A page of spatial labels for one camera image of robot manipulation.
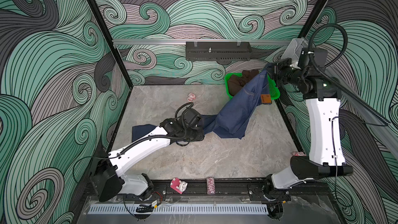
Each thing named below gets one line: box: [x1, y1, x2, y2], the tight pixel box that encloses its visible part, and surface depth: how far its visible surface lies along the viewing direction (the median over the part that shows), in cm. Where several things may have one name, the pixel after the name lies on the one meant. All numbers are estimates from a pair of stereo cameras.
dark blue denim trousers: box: [131, 63, 273, 142], surface depth 77 cm
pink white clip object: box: [169, 177, 188, 195], surface depth 72 cm
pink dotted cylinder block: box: [206, 176, 216, 195], surface depth 74 cm
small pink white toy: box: [187, 92, 196, 102], surface depth 112 cm
